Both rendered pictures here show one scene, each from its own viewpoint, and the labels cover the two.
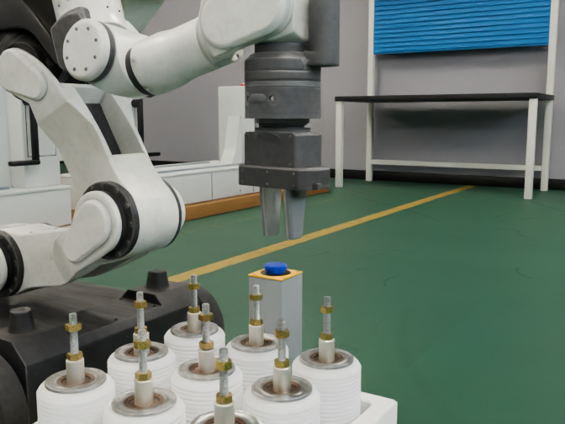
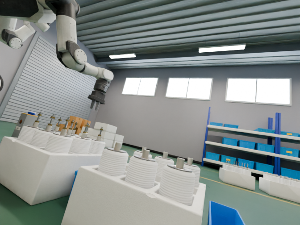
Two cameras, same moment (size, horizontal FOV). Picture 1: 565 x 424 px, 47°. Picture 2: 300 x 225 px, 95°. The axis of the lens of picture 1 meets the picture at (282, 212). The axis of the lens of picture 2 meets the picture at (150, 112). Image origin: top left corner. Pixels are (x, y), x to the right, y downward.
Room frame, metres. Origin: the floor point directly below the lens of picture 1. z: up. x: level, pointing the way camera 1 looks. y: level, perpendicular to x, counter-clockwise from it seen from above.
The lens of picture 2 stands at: (0.49, 0.97, 0.30)
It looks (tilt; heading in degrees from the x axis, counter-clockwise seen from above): 13 degrees up; 264
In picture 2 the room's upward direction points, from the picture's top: 13 degrees clockwise
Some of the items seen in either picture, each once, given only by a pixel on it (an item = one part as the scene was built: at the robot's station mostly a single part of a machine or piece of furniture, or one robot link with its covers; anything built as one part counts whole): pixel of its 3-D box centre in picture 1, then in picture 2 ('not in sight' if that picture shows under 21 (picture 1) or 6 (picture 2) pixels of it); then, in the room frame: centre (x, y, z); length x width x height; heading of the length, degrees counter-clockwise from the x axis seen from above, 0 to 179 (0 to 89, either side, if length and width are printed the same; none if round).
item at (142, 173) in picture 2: not in sight; (138, 187); (0.42, 0.49, 0.16); 0.10 x 0.10 x 0.18
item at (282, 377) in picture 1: (282, 378); not in sight; (0.76, 0.00, 0.26); 0.02 x 0.02 x 0.03
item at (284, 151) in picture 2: not in sight; (284, 152); (-3.81, -2.36, 0.89); 0.50 x 0.38 x 0.21; 58
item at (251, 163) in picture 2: not in sight; (243, 163); (-3.01, -2.84, 0.36); 0.50 x 0.38 x 0.21; 59
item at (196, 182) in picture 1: (176, 139); not in sight; (4.12, 0.67, 0.45); 1.51 x 0.57 x 0.74; 148
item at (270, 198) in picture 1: (267, 209); (92, 104); (0.77, 0.02, 0.47); 0.03 x 0.02 x 0.06; 140
